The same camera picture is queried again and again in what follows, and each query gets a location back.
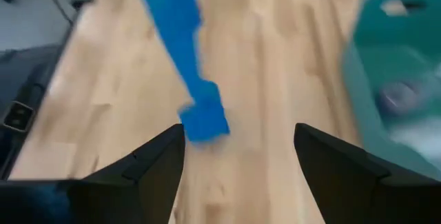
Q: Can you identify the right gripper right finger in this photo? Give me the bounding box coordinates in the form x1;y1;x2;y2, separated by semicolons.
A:
294;122;441;224

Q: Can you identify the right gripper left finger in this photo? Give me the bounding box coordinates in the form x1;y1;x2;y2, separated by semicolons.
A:
65;123;186;224

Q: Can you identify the blue elastic bandage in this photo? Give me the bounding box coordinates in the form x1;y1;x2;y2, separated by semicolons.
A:
132;0;231;145

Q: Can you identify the white gauze roll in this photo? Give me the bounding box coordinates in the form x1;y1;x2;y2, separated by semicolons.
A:
387;119;441;165

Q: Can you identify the dark tape roll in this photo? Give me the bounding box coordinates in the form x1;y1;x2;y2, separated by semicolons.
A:
375;81;427;118

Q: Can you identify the dark grey equipment box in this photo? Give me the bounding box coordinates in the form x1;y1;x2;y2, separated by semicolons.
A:
0;46;59;180

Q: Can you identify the green plastic bin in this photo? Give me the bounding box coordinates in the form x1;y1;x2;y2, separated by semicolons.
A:
340;0;441;181

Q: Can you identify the black floor cable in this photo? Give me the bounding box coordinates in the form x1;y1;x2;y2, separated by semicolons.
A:
36;0;75;25

